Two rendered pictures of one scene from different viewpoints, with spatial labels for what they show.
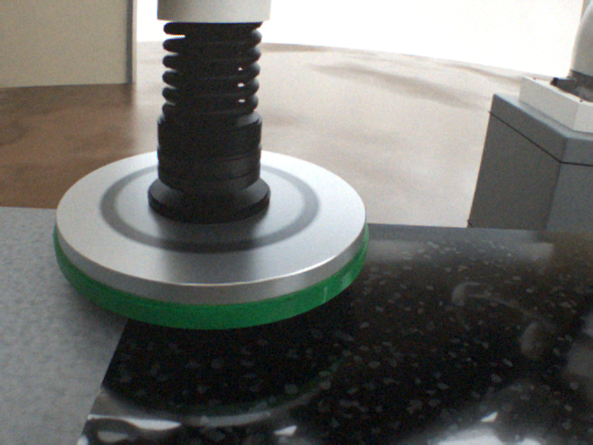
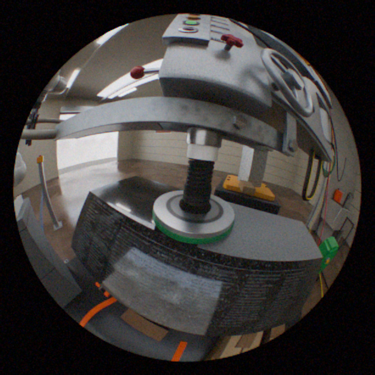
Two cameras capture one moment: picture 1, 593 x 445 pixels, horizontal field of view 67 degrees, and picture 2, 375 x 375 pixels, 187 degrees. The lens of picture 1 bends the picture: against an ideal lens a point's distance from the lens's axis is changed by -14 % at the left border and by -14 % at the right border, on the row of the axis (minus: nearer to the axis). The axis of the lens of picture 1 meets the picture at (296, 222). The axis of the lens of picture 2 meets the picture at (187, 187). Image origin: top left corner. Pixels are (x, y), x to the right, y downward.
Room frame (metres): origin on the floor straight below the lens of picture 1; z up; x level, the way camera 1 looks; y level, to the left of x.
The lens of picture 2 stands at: (0.56, 0.14, 1.02)
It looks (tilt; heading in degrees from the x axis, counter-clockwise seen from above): 20 degrees down; 204
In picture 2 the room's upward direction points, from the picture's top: 6 degrees clockwise
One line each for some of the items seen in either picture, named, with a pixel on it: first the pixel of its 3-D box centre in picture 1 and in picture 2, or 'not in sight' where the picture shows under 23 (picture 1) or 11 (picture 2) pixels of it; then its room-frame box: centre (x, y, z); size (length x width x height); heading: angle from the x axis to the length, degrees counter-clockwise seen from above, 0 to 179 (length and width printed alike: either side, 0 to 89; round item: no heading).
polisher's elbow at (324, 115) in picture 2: not in sight; (316, 126); (-0.02, 0.63, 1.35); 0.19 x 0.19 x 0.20
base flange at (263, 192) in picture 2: not in sight; (248, 185); (-0.58, 0.31, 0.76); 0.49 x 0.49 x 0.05; 0
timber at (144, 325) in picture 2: not in sight; (145, 325); (0.72, 0.02, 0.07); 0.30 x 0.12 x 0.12; 92
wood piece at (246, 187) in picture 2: not in sight; (246, 186); (-0.33, 0.26, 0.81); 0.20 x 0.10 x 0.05; 8
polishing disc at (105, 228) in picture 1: (208, 205); (195, 207); (0.31, 0.06, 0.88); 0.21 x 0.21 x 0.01
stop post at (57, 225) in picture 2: not in sight; (45, 194); (0.98, -1.81, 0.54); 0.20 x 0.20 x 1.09; 0
